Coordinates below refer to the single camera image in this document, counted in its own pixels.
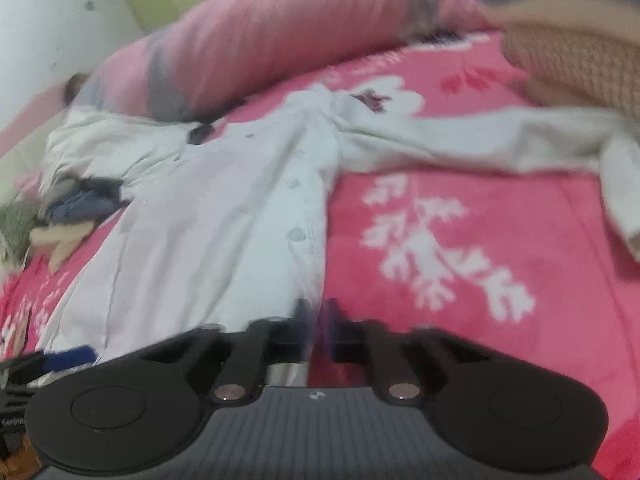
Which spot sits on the pink grey rolled quilt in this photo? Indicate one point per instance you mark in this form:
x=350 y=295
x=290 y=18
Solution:
x=275 y=35

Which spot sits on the beige crumpled cloth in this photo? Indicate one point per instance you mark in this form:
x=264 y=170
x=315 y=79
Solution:
x=60 y=242

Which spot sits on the grey green fuzzy cloth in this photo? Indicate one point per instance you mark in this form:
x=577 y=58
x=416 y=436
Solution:
x=15 y=225

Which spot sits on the pale pink cloth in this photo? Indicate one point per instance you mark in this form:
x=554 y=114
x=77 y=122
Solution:
x=30 y=120

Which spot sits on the white crumpled garment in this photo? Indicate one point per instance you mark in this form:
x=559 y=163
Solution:
x=110 y=145

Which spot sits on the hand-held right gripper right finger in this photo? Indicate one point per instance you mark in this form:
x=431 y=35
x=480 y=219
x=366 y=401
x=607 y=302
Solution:
x=330 y=332

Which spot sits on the plain beige folded garment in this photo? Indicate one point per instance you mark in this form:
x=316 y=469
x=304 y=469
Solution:
x=555 y=92
x=575 y=12

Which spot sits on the pink floral blanket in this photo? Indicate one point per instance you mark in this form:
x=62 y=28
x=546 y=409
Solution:
x=500 y=210

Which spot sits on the small dark cloth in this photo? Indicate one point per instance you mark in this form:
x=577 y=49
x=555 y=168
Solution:
x=200 y=132

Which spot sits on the dark blue crumpled cloth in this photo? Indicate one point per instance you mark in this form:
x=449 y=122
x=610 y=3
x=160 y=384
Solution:
x=85 y=202

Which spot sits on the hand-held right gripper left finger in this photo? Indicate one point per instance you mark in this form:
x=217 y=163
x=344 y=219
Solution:
x=300 y=332

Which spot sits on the white button shirt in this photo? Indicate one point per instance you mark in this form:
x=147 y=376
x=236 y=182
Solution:
x=225 y=220

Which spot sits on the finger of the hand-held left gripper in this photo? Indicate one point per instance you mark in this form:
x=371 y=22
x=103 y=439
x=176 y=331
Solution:
x=67 y=358

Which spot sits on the beige checked folded sweater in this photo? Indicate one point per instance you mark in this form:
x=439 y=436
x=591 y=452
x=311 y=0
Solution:
x=575 y=60

